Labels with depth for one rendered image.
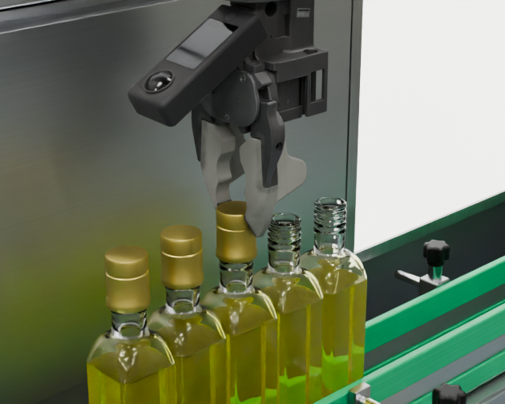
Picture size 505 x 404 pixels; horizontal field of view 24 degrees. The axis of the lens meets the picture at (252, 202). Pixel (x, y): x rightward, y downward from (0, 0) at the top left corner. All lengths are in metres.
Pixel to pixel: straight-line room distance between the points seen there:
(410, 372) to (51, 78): 0.46
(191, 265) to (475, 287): 0.50
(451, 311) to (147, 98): 0.58
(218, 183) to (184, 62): 0.13
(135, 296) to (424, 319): 0.47
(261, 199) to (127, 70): 0.18
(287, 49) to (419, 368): 0.39
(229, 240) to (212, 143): 0.08
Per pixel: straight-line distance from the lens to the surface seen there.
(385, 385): 1.16
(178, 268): 0.95
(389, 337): 1.26
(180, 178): 1.10
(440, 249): 1.31
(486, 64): 1.43
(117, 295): 0.92
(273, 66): 0.92
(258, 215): 0.96
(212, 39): 0.91
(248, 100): 0.92
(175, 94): 0.88
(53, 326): 1.06
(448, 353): 1.23
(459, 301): 1.35
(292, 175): 0.97
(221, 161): 0.98
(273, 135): 0.92
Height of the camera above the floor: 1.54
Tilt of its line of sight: 22 degrees down
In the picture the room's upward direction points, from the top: straight up
